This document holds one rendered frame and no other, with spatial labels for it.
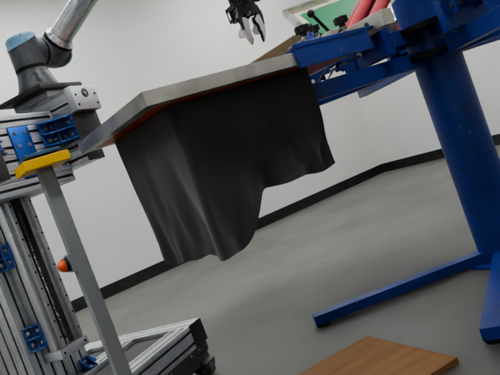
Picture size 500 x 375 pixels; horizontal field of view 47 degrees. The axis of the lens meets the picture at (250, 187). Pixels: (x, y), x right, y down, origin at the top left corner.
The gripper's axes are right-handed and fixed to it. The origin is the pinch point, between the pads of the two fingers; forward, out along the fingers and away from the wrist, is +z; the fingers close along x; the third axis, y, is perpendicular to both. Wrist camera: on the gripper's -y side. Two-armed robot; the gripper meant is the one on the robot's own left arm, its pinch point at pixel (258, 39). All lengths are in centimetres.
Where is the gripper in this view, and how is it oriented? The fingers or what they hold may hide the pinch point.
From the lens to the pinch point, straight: 200.3
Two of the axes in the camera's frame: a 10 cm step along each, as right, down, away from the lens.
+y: -5.2, 1.6, 8.4
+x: -7.8, 3.2, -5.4
